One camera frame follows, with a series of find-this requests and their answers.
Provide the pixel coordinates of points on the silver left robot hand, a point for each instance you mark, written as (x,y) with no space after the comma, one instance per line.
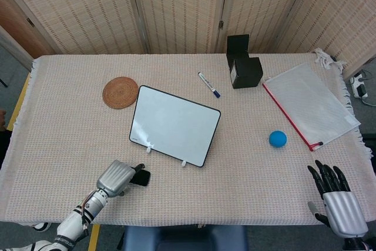
(115,176)

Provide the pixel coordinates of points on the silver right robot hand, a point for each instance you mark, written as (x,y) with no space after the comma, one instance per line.
(340,204)

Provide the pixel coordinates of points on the black eraser block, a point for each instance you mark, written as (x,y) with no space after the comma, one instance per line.
(142,178)

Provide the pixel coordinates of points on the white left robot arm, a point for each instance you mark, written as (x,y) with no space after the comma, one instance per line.
(69,224)

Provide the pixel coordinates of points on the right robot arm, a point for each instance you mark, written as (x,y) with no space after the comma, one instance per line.
(357,243)

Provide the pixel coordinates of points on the small black-framed whiteboard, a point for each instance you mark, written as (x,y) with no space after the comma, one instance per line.
(173,124)

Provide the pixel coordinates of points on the blue whiteboard marker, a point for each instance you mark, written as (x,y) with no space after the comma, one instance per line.
(208,84)

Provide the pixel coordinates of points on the beige woven tablecloth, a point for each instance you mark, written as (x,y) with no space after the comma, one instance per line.
(58,145)

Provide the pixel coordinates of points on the round woven rattan coaster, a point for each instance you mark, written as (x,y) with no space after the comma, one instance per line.
(120,92)

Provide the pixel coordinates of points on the blue ball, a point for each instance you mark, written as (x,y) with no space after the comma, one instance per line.
(278,139)

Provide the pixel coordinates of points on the blue chair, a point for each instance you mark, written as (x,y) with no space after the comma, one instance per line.
(183,238)

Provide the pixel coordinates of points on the white power strip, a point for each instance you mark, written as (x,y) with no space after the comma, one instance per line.
(359,87)

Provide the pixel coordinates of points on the black cardboard box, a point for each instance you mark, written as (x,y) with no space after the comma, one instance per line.
(243,63)

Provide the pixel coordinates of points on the woven folding screen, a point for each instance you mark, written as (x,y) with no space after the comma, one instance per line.
(188,7)

